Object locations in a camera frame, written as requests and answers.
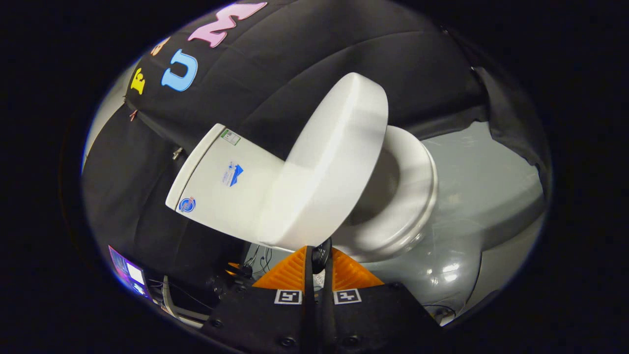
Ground black floor cables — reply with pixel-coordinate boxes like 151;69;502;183
245;243;277;274

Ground lit computer monitor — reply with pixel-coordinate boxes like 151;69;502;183
108;245;150;299

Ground black backdrop cloth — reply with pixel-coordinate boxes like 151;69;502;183
81;0;551;295

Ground white toilet with tank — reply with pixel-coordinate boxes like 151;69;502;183
165;123;483;318

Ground white toilet lid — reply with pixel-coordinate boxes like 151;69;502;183
256;72;389;274

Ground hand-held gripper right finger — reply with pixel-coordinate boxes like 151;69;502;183
317;247;442;354

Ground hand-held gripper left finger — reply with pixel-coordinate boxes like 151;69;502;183
200;245;315;354

